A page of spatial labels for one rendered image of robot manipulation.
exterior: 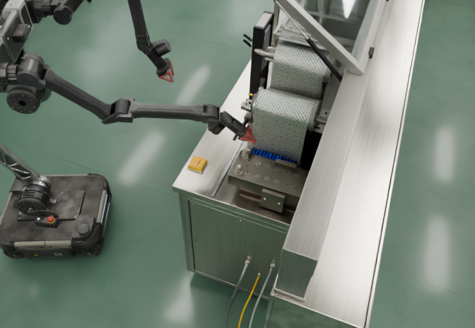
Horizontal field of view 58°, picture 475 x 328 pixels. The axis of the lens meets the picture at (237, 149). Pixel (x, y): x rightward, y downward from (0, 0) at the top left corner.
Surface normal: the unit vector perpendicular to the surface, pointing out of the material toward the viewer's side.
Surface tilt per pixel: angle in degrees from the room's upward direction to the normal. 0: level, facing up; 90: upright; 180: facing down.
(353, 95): 0
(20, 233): 0
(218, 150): 0
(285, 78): 92
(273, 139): 90
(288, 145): 90
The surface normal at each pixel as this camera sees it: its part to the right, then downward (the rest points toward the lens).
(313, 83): -0.36, 0.69
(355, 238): 0.03, -0.68
